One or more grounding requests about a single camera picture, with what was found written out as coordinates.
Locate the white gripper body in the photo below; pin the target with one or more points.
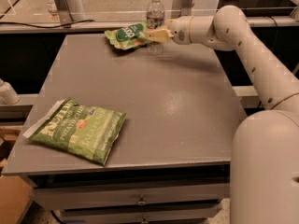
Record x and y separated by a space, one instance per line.
179 32

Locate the clear plastic water bottle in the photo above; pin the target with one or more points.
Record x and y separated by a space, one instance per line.
155 19

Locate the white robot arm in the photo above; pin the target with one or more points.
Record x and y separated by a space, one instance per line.
264 168

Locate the small green snack bag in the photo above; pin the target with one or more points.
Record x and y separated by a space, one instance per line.
129 37

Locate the green jalapeno chip bag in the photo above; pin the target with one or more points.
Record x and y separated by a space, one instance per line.
85 131

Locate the grey drawer cabinet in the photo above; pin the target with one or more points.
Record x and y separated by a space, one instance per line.
181 116

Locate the upper drawer with knob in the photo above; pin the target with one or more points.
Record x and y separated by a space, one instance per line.
127 194

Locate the drawer with knob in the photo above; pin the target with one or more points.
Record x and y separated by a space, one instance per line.
150 214
127 194

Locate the white pipe at left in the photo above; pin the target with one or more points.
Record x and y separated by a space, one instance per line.
8 94

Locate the lower drawer with knob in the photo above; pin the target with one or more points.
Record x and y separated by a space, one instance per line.
150 214

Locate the cardboard box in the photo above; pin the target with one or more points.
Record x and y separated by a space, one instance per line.
14 192

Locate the metal rail frame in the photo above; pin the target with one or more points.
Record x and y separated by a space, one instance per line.
37 16

